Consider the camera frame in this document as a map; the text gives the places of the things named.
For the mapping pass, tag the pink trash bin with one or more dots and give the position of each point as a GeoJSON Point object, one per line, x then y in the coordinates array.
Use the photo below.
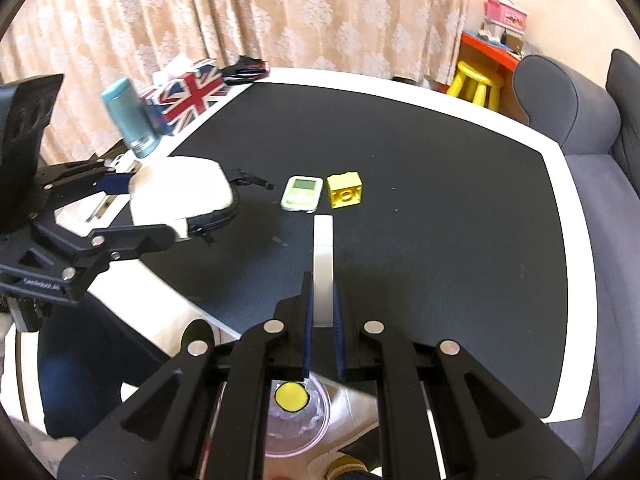
{"type": "Point", "coordinates": [293, 434]}

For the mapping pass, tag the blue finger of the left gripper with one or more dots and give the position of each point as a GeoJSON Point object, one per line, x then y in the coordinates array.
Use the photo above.
{"type": "Point", "coordinates": [134, 240]}
{"type": "Point", "coordinates": [114, 184]}

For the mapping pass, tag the black table mat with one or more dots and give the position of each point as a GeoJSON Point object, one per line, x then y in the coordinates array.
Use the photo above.
{"type": "Point", "coordinates": [457, 234]}

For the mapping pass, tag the white smartphone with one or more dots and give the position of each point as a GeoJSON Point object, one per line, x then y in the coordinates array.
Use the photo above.
{"type": "Point", "coordinates": [106, 207]}

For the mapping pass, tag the red kids desk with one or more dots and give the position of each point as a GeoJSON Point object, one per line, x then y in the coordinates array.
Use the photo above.
{"type": "Point", "coordinates": [477, 51]}

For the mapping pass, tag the right black shoe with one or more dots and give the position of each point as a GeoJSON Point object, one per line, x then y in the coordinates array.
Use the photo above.
{"type": "Point", "coordinates": [357, 460]}

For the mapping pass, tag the yellow toy brick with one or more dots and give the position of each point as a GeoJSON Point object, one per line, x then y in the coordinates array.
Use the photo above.
{"type": "Point", "coordinates": [344, 189]}

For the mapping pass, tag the white zip pouch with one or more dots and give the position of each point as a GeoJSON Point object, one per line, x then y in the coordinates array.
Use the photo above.
{"type": "Point", "coordinates": [186, 193]}

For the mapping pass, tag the green white digital timer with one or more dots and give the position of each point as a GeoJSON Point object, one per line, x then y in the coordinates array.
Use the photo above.
{"type": "Point", "coordinates": [302, 193]}

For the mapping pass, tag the union jack tissue box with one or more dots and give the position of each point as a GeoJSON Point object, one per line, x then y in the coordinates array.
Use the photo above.
{"type": "Point", "coordinates": [174, 104]}

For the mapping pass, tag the pink storage box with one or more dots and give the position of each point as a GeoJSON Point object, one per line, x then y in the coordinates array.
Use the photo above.
{"type": "Point", "coordinates": [504, 13]}

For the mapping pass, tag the grey sofa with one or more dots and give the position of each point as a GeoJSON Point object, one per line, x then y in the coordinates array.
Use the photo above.
{"type": "Point", "coordinates": [597, 129]}

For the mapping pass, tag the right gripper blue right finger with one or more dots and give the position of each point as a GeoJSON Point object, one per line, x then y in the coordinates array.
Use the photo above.
{"type": "Point", "coordinates": [339, 331]}

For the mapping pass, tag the teal thermos bottle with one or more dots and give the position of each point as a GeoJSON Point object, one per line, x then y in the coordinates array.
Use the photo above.
{"type": "Point", "coordinates": [128, 113]}

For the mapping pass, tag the yellow plastic stool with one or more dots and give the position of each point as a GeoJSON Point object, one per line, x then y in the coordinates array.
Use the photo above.
{"type": "Point", "coordinates": [477, 84]}

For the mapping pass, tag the yellow black zip case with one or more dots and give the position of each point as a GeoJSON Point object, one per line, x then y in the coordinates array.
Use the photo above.
{"type": "Point", "coordinates": [291, 397]}

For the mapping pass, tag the beige patterned curtain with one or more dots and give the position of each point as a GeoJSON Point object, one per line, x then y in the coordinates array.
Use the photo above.
{"type": "Point", "coordinates": [94, 42]}

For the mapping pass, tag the white rectangular bar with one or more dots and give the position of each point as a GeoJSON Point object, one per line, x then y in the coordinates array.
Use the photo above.
{"type": "Point", "coordinates": [323, 272]}

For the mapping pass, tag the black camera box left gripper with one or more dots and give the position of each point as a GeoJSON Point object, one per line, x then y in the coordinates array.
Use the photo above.
{"type": "Point", "coordinates": [26, 109]}

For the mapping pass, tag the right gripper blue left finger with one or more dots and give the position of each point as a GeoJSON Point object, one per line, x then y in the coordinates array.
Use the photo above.
{"type": "Point", "coordinates": [308, 320]}

